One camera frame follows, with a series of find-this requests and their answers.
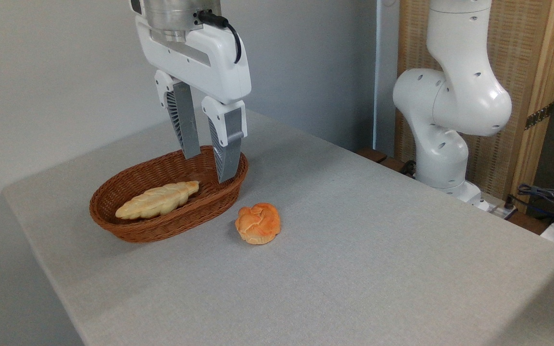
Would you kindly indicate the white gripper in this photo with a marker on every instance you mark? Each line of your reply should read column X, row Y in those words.
column 212, row 65

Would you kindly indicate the long braided bread loaf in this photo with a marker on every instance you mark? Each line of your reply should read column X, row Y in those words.
column 159, row 200

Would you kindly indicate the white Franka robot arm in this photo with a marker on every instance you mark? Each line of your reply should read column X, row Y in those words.
column 455, row 96

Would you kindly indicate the round knotted bread roll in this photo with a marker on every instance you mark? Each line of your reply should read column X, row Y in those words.
column 258, row 223

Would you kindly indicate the brown wicker oval basket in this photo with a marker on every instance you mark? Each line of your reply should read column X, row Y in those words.
column 161, row 228

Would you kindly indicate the woven wooden screen panel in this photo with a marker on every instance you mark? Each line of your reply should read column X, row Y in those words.
column 522, row 57

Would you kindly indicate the metal screen hinge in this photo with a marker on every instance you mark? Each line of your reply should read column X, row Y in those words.
column 539, row 117

